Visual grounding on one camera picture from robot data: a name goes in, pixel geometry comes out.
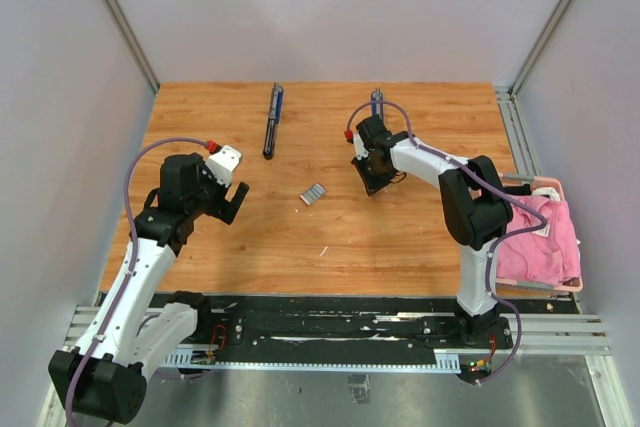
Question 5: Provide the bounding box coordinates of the pink cloth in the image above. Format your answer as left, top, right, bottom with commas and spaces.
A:
496, 195, 581, 285

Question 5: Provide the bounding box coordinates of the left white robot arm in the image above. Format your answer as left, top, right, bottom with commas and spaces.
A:
48, 145, 249, 425

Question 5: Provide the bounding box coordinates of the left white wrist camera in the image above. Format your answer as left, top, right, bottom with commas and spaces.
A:
205, 145, 242, 188

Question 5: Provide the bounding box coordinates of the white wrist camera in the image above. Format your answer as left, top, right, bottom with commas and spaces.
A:
353, 134, 369, 160
205, 145, 242, 188

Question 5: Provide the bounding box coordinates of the grey cable duct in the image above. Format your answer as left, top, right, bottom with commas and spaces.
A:
160, 349, 462, 374

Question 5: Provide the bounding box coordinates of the silver staple strip block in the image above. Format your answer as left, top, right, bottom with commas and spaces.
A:
299, 183, 326, 206

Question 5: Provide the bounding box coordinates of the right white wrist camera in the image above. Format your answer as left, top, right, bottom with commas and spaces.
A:
353, 134, 369, 160

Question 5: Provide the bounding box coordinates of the blue stapler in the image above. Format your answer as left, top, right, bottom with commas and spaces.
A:
262, 83, 284, 160
370, 88, 384, 119

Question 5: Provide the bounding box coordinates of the pink plastic basket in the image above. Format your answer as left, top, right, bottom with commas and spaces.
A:
496, 174, 583, 292

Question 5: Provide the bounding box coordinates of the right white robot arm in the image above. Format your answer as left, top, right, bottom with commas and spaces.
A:
344, 115, 513, 348

